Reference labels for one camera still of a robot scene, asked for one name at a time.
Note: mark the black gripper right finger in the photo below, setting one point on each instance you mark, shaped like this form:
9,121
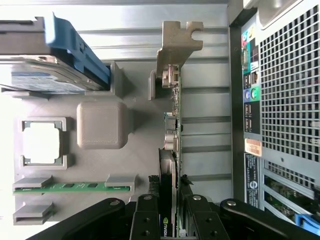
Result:
202,220

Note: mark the black open PC case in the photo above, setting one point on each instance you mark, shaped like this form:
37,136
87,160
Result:
287,100

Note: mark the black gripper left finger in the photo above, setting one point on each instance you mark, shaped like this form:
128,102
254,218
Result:
147,220

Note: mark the grey plastic parts rack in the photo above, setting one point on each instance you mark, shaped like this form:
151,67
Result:
100,162

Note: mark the silver CPU chip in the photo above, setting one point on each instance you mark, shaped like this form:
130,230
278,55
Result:
41,142

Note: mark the green RAM stick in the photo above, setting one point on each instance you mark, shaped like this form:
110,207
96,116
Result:
75,187

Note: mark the hard disk in blue caddy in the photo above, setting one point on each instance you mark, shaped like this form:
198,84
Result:
32,75

